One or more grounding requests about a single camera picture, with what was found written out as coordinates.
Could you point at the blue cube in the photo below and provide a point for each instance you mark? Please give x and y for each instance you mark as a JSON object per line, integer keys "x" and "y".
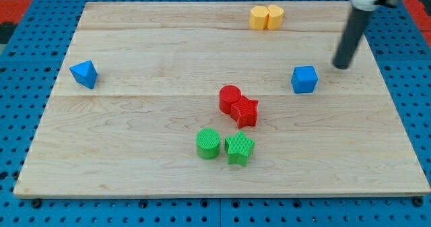
{"x": 304, "y": 79}

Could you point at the red cylinder block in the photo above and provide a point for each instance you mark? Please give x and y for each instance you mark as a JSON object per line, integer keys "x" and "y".
{"x": 227, "y": 97}

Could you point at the red star block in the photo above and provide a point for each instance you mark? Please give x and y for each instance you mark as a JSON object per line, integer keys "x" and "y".
{"x": 245, "y": 112}

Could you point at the green cylinder block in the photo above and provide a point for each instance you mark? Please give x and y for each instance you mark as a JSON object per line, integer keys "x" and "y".
{"x": 208, "y": 143}

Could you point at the green star block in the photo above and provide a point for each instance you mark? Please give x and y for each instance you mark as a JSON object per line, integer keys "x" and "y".
{"x": 239, "y": 148}

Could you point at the wooden board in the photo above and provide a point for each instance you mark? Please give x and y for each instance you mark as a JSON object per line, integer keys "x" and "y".
{"x": 161, "y": 66}

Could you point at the yellow pentagon block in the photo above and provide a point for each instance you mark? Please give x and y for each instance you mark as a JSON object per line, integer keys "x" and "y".
{"x": 258, "y": 17}

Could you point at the yellow hexagon block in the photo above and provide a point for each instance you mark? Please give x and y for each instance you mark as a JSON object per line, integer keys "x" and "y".
{"x": 275, "y": 18}

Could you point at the blue triangular block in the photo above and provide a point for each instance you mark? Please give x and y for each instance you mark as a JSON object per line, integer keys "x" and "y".
{"x": 85, "y": 74}

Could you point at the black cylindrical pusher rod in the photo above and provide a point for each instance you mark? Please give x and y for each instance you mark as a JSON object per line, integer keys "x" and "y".
{"x": 351, "y": 37}

